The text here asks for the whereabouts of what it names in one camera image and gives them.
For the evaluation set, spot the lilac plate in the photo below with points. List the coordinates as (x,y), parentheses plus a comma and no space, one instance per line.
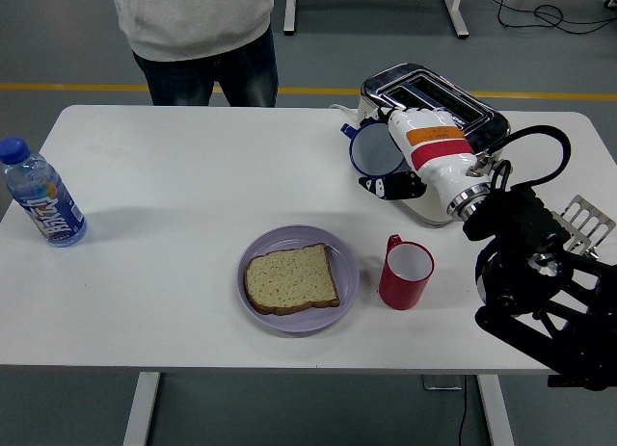
(347,272)

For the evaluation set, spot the blue enamel mug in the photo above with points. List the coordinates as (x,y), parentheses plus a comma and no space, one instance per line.
(371,152)

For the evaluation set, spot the cream and chrome toaster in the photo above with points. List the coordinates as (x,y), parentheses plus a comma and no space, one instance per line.
(376,87)

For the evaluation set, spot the grey bracket under table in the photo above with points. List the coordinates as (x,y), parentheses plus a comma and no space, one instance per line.
(441,383)

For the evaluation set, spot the silver metal toast rack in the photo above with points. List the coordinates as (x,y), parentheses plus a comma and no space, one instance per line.
(585,219)

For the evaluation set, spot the brown bread slice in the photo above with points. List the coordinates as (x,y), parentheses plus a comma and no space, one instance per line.
(289,280)

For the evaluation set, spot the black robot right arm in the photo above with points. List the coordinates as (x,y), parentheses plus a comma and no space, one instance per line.
(525,272)

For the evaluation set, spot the person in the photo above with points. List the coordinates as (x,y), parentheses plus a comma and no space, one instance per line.
(193,22)

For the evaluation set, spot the red enamel mug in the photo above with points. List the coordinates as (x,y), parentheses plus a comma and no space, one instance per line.
(400,292)

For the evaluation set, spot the white background table leg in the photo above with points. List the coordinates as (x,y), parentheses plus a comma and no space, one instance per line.
(289,12)
(455,12)

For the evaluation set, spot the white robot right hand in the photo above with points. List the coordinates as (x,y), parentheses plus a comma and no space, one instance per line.
(434,152)

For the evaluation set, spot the blue-capped water bottle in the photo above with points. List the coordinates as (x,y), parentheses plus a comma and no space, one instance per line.
(53,215)

